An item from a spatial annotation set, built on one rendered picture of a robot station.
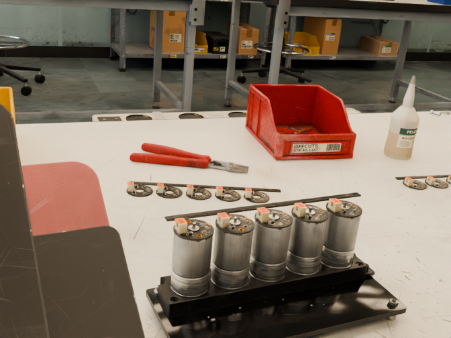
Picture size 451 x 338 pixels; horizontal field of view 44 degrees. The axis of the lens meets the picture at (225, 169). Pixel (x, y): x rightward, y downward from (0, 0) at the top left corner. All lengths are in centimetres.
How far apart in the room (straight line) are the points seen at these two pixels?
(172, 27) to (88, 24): 72
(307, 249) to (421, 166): 34
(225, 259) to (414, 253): 19
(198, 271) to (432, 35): 593
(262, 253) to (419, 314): 12
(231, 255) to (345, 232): 9
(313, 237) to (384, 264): 10
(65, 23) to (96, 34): 26
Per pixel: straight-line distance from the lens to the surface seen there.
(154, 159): 59
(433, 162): 72
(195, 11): 268
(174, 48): 445
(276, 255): 37
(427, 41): 619
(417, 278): 46
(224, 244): 35
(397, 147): 69
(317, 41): 498
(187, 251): 34
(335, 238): 39
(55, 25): 469
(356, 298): 39
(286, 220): 36
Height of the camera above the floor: 98
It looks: 22 degrees down
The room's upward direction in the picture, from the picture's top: 5 degrees clockwise
